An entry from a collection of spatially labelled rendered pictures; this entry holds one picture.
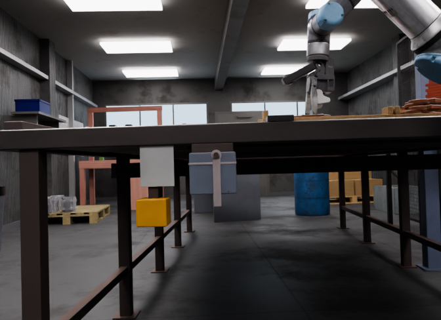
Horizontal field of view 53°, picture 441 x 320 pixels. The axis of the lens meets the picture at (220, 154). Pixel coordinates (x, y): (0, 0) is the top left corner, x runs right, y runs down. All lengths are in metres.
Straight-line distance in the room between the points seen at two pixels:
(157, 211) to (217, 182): 0.19
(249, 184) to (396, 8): 5.37
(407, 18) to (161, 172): 0.76
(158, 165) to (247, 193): 5.06
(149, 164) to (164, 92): 10.10
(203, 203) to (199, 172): 6.33
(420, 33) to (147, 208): 0.83
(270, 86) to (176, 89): 2.41
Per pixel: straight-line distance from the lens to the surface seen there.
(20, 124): 1.53
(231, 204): 6.27
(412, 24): 1.12
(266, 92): 11.48
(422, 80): 3.56
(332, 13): 1.42
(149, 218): 1.29
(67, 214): 6.83
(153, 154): 1.31
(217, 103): 11.32
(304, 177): 6.75
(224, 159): 1.26
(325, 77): 1.50
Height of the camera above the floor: 0.79
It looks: 1 degrees up
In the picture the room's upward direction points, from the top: 2 degrees counter-clockwise
